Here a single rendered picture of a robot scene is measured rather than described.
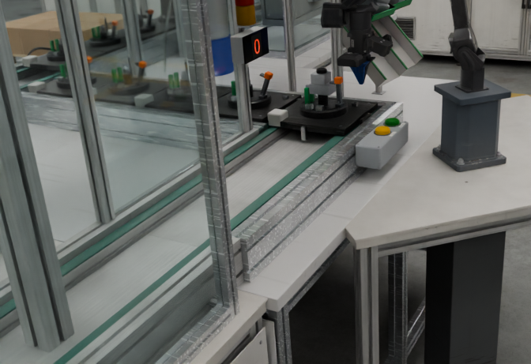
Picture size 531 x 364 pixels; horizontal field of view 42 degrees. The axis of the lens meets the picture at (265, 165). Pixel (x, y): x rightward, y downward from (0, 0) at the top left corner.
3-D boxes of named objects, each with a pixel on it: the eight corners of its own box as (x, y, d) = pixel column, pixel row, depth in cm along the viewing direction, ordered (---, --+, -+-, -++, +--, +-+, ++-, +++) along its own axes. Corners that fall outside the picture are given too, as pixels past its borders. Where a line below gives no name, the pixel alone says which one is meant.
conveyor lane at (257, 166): (378, 136, 208) (377, 105, 204) (224, 275, 143) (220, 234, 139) (295, 125, 222) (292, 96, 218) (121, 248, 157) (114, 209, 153)
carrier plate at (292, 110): (378, 108, 205) (378, 102, 204) (344, 136, 186) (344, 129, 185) (306, 100, 216) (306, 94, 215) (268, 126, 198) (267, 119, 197)
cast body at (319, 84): (336, 91, 198) (335, 68, 196) (329, 95, 195) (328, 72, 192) (310, 88, 202) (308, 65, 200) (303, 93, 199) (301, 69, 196)
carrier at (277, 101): (302, 100, 217) (299, 61, 212) (263, 125, 198) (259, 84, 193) (237, 93, 229) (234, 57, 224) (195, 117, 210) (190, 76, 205)
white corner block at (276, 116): (289, 122, 199) (288, 109, 197) (281, 128, 195) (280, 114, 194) (275, 121, 201) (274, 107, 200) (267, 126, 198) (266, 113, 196)
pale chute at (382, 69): (399, 76, 220) (408, 68, 217) (377, 88, 211) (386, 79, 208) (345, 10, 224) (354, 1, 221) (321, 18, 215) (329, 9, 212)
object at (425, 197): (692, 182, 172) (694, 171, 171) (355, 251, 154) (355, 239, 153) (526, 103, 235) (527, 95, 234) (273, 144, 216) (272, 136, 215)
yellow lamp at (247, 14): (259, 22, 181) (257, 3, 179) (249, 26, 177) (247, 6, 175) (243, 21, 183) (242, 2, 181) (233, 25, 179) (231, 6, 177)
